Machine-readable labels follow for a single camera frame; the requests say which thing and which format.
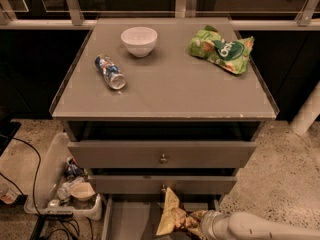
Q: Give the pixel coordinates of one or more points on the green chip bag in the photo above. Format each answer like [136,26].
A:
[232,56]

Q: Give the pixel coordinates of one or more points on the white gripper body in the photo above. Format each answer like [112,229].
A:
[209,224]

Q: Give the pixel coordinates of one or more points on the grey drawer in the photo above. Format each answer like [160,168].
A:
[138,184]
[161,154]
[136,217]

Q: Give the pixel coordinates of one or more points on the metal railing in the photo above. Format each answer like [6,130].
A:
[244,15]

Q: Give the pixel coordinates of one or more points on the clear plastic bin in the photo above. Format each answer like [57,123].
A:
[49,179]

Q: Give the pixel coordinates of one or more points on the bottom grey drawer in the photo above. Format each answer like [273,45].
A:
[136,217]

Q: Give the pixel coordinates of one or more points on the blue soda can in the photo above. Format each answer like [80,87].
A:
[111,74]

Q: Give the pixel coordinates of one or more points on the middle grey drawer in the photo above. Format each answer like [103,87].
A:
[138,184]

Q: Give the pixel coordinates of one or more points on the top grey drawer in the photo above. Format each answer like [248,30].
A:
[161,154]

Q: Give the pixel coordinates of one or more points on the grey drawer cabinet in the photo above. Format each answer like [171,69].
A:
[169,96]

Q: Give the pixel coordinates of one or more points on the brown chip bag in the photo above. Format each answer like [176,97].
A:
[175,218]

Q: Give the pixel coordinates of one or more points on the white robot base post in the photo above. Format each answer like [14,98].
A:
[307,113]

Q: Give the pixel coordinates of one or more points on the white bowl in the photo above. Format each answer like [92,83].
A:
[139,41]

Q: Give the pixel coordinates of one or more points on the blue wrapper in bin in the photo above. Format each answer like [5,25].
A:
[72,170]

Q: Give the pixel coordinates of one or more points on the small bottle on floor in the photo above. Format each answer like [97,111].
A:
[7,195]

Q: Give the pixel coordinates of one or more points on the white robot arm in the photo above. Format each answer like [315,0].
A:
[246,226]

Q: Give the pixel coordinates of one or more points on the paper cup in bin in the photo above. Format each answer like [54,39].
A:
[82,191]

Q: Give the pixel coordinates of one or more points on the plastic bottle in bin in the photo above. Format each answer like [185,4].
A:
[64,191]

